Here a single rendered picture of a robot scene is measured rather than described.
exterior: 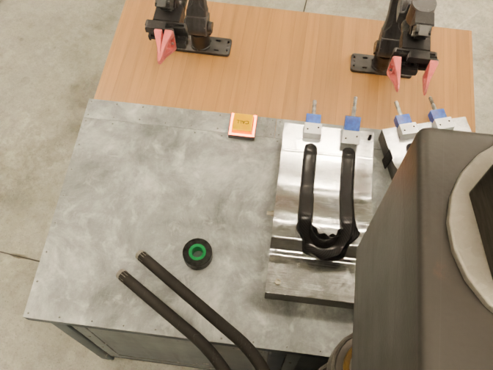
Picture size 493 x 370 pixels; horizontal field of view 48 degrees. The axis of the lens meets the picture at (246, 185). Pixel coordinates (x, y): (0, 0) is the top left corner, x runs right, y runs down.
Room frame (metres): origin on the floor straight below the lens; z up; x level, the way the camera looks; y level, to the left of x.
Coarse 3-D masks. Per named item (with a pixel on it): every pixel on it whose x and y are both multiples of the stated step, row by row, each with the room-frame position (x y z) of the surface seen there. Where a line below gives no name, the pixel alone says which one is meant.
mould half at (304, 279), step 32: (288, 128) 0.86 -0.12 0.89; (288, 160) 0.76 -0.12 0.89; (320, 160) 0.76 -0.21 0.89; (288, 192) 0.65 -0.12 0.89; (320, 192) 0.66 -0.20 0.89; (288, 224) 0.54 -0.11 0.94; (320, 224) 0.54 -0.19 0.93; (288, 256) 0.48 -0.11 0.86; (352, 256) 0.48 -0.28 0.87; (288, 288) 0.40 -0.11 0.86; (320, 288) 0.40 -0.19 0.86; (352, 288) 0.40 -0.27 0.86
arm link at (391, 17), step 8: (392, 0) 1.19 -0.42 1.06; (392, 8) 1.18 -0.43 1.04; (392, 16) 1.17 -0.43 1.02; (384, 24) 1.17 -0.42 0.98; (392, 24) 1.15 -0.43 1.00; (400, 24) 1.15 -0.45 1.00; (384, 32) 1.14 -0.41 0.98; (392, 32) 1.14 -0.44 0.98; (400, 32) 1.14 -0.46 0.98; (384, 40) 1.13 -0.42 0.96; (392, 40) 1.13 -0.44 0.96; (384, 48) 1.11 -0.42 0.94; (392, 48) 1.11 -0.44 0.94; (376, 56) 1.12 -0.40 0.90; (384, 56) 1.11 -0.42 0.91
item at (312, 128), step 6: (312, 108) 0.93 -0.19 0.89; (312, 114) 0.90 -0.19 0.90; (306, 120) 0.88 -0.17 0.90; (312, 120) 0.88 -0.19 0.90; (318, 120) 0.88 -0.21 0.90; (306, 126) 0.85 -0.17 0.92; (312, 126) 0.85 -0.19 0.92; (318, 126) 0.85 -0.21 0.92; (306, 132) 0.83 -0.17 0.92; (312, 132) 0.83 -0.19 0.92; (318, 132) 0.83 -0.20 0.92; (312, 138) 0.83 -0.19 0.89; (318, 138) 0.82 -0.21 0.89
